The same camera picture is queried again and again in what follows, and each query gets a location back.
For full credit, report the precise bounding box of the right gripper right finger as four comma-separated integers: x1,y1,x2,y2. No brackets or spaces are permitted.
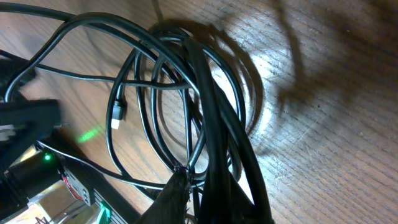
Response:
198,174,274,224

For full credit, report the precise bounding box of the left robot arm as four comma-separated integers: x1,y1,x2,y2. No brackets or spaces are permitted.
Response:
1,93,61,222

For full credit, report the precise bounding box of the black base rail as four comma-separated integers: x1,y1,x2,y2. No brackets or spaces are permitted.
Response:
39,136,140,223

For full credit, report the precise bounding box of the black USB cable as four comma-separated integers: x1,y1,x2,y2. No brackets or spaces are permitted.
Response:
0,2,206,192
0,12,274,224

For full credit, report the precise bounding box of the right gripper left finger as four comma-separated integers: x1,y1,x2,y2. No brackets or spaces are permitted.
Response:
135,168,190,224

